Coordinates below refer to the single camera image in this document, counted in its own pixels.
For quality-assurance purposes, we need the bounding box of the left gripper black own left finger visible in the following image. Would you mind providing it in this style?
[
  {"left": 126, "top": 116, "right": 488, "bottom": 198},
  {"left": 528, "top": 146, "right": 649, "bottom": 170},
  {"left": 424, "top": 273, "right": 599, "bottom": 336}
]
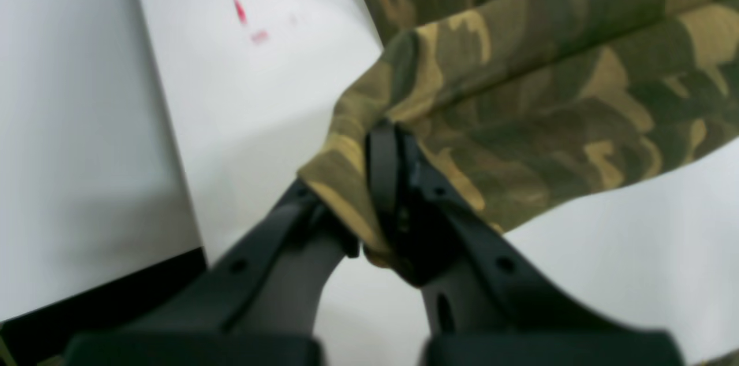
[{"left": 64, "top": 180, "right": 359, "bottom": 365}]

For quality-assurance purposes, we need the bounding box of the camouflage T-shirt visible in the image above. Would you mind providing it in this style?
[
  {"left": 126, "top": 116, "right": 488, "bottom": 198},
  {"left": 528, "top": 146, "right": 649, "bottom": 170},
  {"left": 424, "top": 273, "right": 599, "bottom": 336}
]
[{"left": 298, "top": 0, "right": 738, "bottom": 268}]

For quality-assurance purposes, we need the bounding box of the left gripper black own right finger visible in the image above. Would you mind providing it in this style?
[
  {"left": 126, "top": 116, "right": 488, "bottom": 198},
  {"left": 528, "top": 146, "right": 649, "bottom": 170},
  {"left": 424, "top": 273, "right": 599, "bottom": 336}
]
[{"left": 367, "top": 122, "right": 684, "bottom": 365}]

